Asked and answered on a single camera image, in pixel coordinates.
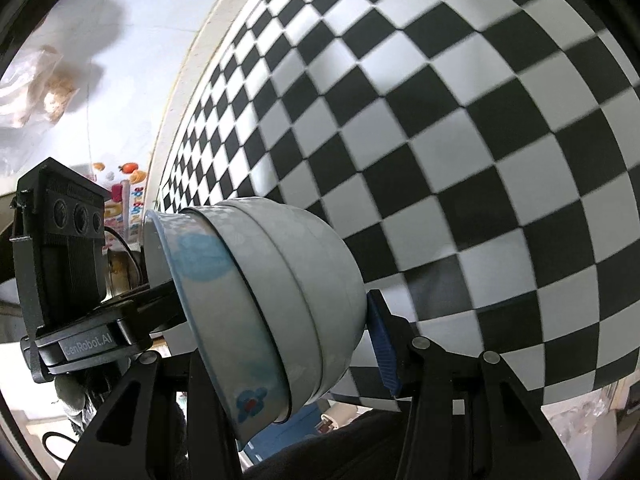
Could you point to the colourful wall sticker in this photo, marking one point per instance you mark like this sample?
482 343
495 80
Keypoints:
124 206

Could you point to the clear bag of eggs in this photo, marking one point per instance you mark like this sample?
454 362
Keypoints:
33 87

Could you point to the white dotted bowl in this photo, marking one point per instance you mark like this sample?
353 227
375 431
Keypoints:
237 348

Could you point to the plain white bowl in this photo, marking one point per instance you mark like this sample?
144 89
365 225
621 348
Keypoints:
306 283

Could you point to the black white checkered mat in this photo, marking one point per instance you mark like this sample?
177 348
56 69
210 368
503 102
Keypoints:
479 158

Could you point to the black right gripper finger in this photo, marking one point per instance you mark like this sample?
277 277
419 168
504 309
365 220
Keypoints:
400 363

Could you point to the black camera box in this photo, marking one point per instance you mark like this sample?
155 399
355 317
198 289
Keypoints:
57 242

